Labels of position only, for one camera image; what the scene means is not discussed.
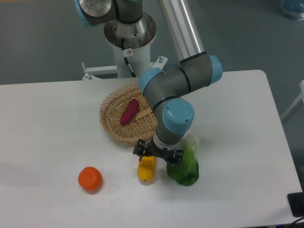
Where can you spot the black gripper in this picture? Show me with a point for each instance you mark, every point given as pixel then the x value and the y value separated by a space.
pixel 171 156

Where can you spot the yellow mango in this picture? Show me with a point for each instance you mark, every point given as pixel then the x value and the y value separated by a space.
pixel 146 168

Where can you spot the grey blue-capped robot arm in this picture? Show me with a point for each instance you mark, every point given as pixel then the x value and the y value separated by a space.
pixel 128 28

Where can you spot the green bok choy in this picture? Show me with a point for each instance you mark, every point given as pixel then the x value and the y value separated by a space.
pixel 187 173

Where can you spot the woven wicker basket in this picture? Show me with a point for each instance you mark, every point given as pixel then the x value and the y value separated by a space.
pixel 142 126

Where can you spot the purple sweet potato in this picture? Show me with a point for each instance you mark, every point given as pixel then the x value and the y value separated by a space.
pixel 130 112

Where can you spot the orange tangerine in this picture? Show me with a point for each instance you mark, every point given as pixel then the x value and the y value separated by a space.
pixel 90 179

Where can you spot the black device at table edge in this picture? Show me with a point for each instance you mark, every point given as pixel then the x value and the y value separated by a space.
pixel 296 203

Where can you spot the blue object on floor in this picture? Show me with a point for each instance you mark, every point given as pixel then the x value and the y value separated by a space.
pixel 293 8

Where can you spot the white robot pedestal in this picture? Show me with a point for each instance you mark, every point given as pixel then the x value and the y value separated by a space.
pixel 126 61

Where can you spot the white frame at right edge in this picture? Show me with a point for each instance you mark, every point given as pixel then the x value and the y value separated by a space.
pixel 294 107

